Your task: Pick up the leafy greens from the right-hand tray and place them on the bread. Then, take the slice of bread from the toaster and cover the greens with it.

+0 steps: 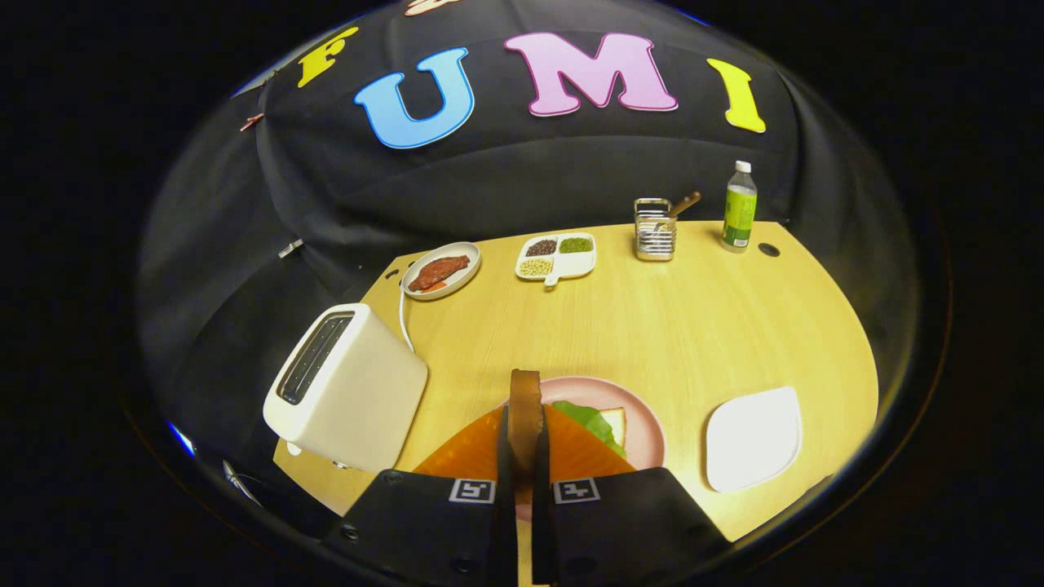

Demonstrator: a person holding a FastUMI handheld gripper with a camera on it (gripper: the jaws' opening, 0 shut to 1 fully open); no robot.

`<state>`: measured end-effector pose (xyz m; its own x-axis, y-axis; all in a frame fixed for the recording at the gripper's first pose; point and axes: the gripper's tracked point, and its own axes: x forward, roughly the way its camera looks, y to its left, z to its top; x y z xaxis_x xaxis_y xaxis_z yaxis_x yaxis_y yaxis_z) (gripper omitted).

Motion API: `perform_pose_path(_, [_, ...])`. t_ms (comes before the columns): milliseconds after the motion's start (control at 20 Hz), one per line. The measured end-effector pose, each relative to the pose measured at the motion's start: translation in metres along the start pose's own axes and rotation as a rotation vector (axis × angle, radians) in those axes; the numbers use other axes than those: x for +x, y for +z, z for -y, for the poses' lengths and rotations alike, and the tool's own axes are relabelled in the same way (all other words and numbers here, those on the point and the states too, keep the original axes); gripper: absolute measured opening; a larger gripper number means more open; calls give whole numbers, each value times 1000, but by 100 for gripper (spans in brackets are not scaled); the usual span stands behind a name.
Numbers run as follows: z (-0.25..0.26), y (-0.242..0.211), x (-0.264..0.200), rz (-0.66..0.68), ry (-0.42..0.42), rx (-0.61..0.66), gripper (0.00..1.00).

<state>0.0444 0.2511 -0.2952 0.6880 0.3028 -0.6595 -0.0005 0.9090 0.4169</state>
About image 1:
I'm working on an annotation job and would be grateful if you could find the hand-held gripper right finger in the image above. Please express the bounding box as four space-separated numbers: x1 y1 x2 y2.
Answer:
532 404 731 587

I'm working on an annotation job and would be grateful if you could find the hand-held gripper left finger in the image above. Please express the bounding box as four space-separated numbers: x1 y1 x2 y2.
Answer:
322 404 519 587

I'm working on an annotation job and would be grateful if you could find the green lettuce leaf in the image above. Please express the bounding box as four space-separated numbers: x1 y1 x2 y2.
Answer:
551 399 627 457

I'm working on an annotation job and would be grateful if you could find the toasted bread slice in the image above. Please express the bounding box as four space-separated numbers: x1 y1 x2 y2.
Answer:
507 369 546 506

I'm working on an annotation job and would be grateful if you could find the pink round plate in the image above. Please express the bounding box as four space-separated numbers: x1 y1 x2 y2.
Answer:
499 375 666 472

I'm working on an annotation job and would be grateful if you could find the white toaster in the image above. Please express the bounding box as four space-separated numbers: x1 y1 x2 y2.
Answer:
263 303 429 475

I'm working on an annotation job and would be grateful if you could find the white square plate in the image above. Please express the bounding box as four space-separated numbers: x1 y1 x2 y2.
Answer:
706 386 803 494

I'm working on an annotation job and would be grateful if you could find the small white round plate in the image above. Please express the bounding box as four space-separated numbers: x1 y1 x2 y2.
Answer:
400 241 482 302

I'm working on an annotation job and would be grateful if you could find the red meat slice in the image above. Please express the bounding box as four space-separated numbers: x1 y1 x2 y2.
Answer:
408 255 471 293

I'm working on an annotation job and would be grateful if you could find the white divided condiment dish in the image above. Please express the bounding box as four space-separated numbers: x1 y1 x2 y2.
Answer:
515 232 597 288

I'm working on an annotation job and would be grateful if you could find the green label plastic bottle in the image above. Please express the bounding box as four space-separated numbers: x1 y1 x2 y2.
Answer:
721 160 759 254

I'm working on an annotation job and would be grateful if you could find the black backdrop cloth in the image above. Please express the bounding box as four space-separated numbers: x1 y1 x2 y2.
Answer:
135 0 922 457

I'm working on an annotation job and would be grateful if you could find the white toaster cable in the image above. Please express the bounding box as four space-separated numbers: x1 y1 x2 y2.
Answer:
397 287 417 353

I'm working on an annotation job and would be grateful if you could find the metal wire basket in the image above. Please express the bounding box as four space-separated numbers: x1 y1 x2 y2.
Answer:
634 197 678 262

